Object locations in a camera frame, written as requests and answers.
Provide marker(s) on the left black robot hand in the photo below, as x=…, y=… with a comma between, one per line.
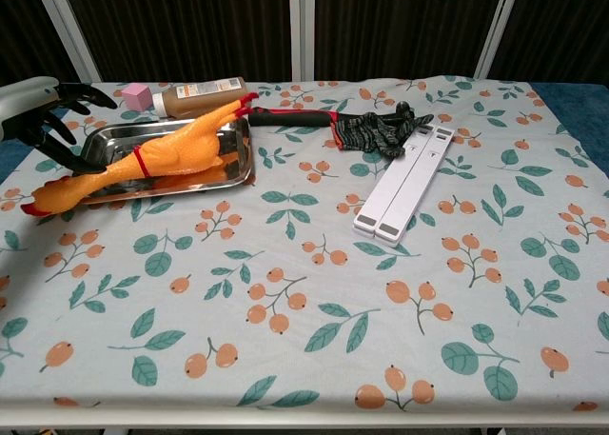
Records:
x=28, y=116

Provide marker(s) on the orange rubber chicken toy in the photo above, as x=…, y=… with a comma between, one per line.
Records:
x=171, y=152

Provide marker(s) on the stainless steel rectangular tray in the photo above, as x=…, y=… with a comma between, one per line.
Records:
x=235, y=142

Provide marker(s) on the pink cube block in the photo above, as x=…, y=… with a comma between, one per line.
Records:
x=135, y=97

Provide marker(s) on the brown liquid plastic bottle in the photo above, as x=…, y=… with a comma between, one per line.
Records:
x=200, y=99

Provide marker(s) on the floral fruit print tablecloth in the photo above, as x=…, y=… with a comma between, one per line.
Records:
x=304, y=311

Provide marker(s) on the striped knit work glove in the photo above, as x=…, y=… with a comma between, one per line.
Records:
x=376, y=130

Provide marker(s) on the white folding laptop stand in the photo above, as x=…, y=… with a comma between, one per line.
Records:
x=404, y=187

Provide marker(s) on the white slanted frame post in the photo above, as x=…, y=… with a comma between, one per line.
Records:
x=66, y=30
x=497, y=25

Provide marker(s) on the white upright frame post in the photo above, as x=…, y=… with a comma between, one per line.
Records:
x=302, y=25

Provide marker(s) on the white table frame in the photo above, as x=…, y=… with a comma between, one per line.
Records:
x=304, y=421

